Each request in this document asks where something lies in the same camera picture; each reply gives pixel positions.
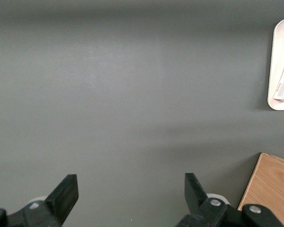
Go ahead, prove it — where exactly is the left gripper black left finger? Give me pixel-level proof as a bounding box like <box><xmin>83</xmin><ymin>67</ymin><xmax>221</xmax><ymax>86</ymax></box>
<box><xmin>0</xmin><ymin>174</ymin><xmax>80</xmax><ymax>227</ymax></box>

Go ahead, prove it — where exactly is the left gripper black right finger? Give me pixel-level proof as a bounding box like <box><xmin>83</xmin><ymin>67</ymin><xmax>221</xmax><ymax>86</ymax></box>
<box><xmin>176</xmin><ymin>173</ymin><xmax>284</xmax><ymax>227</ymax></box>

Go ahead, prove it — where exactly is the cream plastic tray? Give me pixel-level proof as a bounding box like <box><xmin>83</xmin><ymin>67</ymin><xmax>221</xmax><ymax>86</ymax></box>
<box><xmin>266</xmin><ymin>18</ymin><xmax>284</xmax><ymax>111</ymax></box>

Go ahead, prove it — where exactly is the wooden drawer cabinet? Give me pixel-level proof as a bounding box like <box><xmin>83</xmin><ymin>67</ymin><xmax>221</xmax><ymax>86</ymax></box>
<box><xmin>237</xmin><ymin>152</ymin><xmax>284</xmax><ymax>227</ymax></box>

